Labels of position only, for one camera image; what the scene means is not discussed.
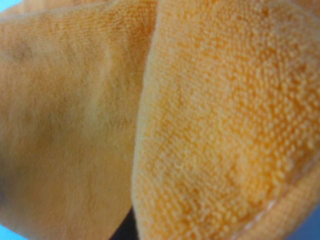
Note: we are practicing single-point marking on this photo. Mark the orange terry towel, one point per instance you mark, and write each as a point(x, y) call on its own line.
point(201, 116)

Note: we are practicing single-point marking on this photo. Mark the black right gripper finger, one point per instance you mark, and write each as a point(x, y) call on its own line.
point(127, 229)

